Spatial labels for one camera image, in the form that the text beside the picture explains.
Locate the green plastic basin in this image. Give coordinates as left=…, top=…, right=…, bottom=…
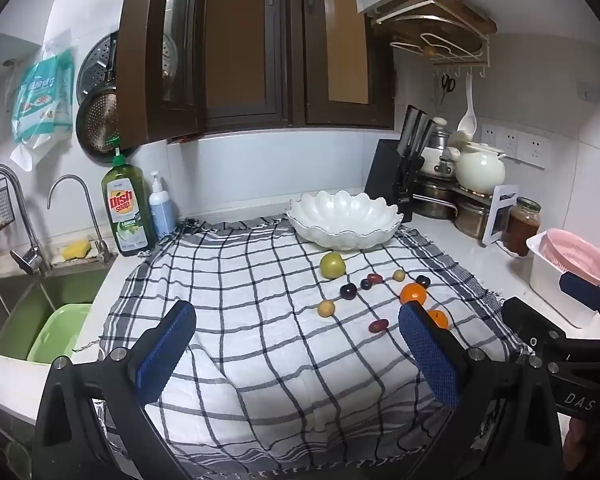
left=26, top=303, right=94, bottom=365

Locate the black knife block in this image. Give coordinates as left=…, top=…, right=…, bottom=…
left=362, top=139, right=418, bottom=223

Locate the hanging metal strainer pan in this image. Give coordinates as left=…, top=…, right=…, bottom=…
left=75, top=87, right=141, bottom=163

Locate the plastic bag of packets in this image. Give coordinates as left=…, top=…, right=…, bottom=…
left=9, top=30, right=76, bottom=171

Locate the blue pump bottle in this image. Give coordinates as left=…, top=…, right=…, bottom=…
left=148, top=171, right=177, bottom=238

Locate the perforated metal steamer plate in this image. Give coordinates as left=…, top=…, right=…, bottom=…
left=76, top=31, right=119, bottom=101

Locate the yellow sponge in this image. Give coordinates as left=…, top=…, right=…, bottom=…
left=61, top=240, right=92, bottom=261

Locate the large chrome faucet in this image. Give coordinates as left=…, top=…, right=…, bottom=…
left=0, top=163, right=51, bottom=276

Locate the steel sink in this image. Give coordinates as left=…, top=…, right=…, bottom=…
left=0, top=260, right=111, bottom=361

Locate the green dish soap bottle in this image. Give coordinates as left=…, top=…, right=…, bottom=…
left=101, top=136, right=157, bottom=257

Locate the person's right hand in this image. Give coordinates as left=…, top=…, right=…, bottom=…
left=562, top=414, right=600, bottom=480

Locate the rectangular wooden cutting board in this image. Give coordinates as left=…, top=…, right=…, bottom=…
left=371, top=0, right=497, bottom=36

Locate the thin chrome faucet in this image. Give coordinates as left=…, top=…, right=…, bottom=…
left=47, top=175, right=117, bottom=263

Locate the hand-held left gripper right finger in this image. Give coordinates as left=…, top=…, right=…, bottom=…
left=397, top=302, right=566, bottom=480

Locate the small white lidded pot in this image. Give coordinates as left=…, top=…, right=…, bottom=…
left=422, top=146, right=461, bottom=178

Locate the white black card holder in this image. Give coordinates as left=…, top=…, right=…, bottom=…
left=481, top=184, right=520, bottom=247

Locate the pink colander in white tub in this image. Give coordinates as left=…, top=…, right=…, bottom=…
left=526, top=232, right=600, bottom=328

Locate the brown window frame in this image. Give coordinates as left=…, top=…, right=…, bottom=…
left=116, top=0, right=396, bottom=146

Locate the large orange mandarin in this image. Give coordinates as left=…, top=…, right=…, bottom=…
left=399, top=283, right=428, bottom=307

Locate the white wire wall rack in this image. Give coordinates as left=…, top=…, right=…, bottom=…
left=370, top=0, right=498, bottom=81

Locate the white scalloped bowl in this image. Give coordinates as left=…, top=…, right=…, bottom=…
left=286, top=190, right=404, bottom=252

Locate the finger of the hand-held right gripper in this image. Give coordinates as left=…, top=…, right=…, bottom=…
left=559, top=271, right=600, bottom=341
left=501, top=297, right=566, bottom=361

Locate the glass jar of sauce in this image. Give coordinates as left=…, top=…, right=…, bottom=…
left=503, top=196, right=542, bottom=258

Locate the yellow-green apple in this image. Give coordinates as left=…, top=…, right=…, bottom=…
left=320, top=251, right=347, bottom=280

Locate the steel pot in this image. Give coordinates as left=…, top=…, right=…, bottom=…
left=412, top=177, right=461, bottom=220
left=454, top=192, right=496, bottom=240

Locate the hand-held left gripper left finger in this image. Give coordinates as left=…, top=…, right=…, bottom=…
left=32, top=300, right=198, bottom=480

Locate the white ladle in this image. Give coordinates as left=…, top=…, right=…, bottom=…
left=456, top=77, right=478, bottom=136

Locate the round wooden cutting board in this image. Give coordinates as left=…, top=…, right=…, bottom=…
left=390, top=15, right=486, bottom=61

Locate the black white checked cloth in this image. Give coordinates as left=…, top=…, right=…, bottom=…
left=97, top=217, right=531, bottom=480

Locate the cream ceramic pot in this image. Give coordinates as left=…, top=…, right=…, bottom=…
left=454, top=142, right=507, bottom=195

